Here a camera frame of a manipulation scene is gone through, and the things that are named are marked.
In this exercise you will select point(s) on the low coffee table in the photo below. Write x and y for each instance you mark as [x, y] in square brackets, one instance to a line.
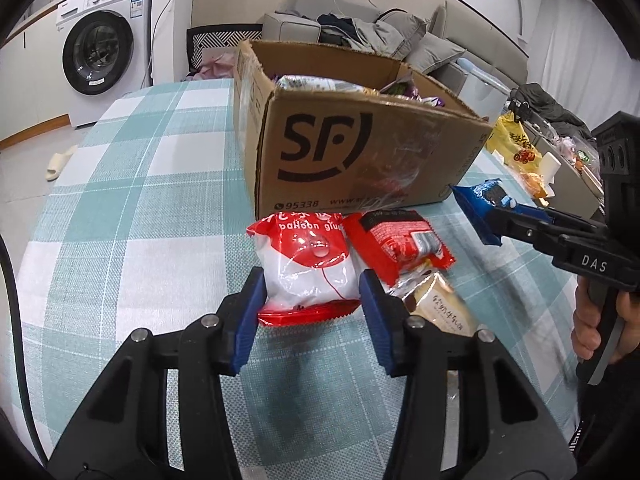
[575, 180]

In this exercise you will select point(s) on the white kitchen base cabinet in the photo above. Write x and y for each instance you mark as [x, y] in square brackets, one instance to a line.
[30, 70]

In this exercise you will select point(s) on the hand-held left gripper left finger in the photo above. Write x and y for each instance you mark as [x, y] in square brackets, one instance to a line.
[247, 327]

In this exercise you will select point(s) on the yellow plastic bag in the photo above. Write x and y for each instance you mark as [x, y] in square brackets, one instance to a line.
[515, 142]

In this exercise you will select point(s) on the beige bread packet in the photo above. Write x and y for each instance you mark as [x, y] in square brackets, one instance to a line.
[440, 305]

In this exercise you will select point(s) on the teal checked tablecloth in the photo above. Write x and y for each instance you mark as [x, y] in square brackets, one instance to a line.
[125, 210]

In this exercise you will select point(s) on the silver white snack packet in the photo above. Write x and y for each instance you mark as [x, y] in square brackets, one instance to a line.
[310, 84]

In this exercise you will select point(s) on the blue snack packet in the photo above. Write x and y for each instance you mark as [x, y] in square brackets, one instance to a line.
[480, 200]

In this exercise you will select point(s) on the white curtain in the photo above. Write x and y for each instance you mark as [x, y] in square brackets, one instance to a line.
[575, 50]

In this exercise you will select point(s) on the light blue pillow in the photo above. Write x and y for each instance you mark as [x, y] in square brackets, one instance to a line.
[480, 71]

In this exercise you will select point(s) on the large purple snack packet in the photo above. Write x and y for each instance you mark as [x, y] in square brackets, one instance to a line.
[406, 89]

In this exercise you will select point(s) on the grey sofa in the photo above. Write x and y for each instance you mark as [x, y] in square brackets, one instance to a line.
[295, 7]

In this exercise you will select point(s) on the grey cushion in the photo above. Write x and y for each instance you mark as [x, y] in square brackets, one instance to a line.
[402, 30]
[437, 52]

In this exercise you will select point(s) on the pink cloth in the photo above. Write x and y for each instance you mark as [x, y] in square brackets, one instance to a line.
[217, 65]

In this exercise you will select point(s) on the black clothing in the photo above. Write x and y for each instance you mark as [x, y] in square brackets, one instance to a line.
[335, 30]

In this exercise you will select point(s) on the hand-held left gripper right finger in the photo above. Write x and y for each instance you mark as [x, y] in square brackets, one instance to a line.
[377, 327]

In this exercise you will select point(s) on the red snack packet dark label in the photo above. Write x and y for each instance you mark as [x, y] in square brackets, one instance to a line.
[395, 240]

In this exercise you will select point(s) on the red and white snack packet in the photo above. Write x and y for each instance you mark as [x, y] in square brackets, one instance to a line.
[305, 265]

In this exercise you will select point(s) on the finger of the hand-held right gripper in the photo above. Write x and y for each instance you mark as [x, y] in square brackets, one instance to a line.
[525, 232]
[565, 220]

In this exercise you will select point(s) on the grey jacket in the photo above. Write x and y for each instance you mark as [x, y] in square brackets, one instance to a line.
[375, 35]

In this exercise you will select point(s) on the brown cardboard box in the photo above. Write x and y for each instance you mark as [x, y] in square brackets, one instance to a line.
[320, 170]

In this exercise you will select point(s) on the orange food bag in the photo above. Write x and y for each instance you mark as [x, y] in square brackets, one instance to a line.
[534, 185]

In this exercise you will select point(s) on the dark green jacket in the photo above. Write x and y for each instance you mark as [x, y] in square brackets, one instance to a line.
[550, 107]

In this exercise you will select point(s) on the beige slipper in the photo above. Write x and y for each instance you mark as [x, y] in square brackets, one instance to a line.
[61, 162]

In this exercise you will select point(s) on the black white patterned bag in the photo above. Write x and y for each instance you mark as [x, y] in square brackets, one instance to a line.
[220, 37]

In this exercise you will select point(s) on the white washing machine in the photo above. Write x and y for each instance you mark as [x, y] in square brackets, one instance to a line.
[140, 50]

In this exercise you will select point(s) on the white paper cup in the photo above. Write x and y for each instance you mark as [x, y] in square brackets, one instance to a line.
[551, 170]

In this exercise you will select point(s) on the person's right hand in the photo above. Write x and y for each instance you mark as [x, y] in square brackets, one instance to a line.
[581, 320]

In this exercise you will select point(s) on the white cylindrical bin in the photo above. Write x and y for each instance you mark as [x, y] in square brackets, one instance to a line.
[487, 95]

